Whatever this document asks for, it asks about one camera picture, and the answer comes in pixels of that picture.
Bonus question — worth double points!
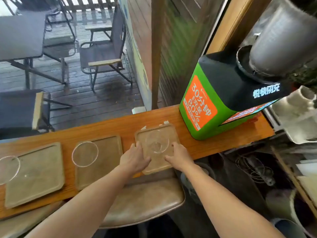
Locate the black folding chair wooden armrests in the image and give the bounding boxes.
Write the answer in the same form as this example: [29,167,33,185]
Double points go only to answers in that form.
[0,89,74,140]
[15,0,80,62]
[79,3,133,93]

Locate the wooden table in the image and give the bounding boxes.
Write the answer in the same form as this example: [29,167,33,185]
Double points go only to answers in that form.
[0,104,275,221]

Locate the clear plastic cup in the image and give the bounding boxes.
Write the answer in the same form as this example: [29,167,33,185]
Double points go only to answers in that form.
[0,155,21,185]
[145,130,170,154]
[71,141,99,168]

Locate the painted wooden partition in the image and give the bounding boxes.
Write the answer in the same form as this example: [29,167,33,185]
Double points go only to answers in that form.
[119,0,227,109]

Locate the grey waste bin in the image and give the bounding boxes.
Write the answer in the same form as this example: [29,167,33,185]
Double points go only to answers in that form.
[180,162,211,205]

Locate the brown leather stool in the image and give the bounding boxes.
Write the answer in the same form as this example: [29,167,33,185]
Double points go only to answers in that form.
[0,200,65,238]
[99,168,186,230]

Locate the white shelf tray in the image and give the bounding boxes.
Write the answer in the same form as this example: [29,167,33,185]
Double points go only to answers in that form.
[271,96,317,144]

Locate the person's left forearm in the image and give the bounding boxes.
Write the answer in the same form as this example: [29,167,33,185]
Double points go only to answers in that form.
[24,164,139,238]

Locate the wooden picket fence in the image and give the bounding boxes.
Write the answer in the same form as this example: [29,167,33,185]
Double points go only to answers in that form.
[63,0,118,12]

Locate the square wooden tray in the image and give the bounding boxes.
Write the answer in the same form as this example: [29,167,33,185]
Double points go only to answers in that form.
[4,142,65,209]
[74,135,123,191]
[134,123,181,175]

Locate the black pot saucer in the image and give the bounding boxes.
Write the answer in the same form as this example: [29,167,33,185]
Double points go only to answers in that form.
[236,45,285,85]

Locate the dark outdoor folding table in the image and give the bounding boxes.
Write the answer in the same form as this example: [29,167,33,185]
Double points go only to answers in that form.
[0,11,67,90]

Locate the green charging station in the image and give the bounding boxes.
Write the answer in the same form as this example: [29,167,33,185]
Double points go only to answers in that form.
[179,51,294,141]

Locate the tangle of grey cables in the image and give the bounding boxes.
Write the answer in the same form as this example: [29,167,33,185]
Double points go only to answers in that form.
[235,155,276,187]

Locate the person's left hand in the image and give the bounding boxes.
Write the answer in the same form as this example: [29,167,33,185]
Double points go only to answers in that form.
[119,142,152,176]

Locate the grey plant pot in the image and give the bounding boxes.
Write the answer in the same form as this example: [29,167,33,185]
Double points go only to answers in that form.
[249,0,317,77]

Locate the person's right hand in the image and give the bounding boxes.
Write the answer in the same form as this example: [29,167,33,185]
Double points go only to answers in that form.
[164,142,195,172]

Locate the white ceramic vase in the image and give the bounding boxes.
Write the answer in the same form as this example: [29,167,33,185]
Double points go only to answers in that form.
[287,85,317,109]

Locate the person's right forearm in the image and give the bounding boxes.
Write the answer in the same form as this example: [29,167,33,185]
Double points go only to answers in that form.
[183,163,285,238]

